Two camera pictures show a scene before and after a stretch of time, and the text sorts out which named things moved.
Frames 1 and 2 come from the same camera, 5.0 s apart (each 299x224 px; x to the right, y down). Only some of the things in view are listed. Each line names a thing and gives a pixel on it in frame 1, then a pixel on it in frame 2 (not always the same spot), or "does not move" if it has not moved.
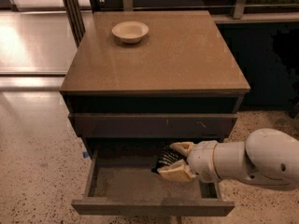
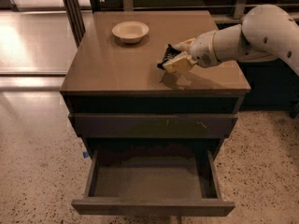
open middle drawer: (122, 183) does not move
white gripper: (202, 161) -> (202, 49)
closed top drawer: (149, 125) does not move
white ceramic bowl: (130, 32) does not move
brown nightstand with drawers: (140, 79) does not move
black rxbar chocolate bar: (166, 157) -> (169, 53)
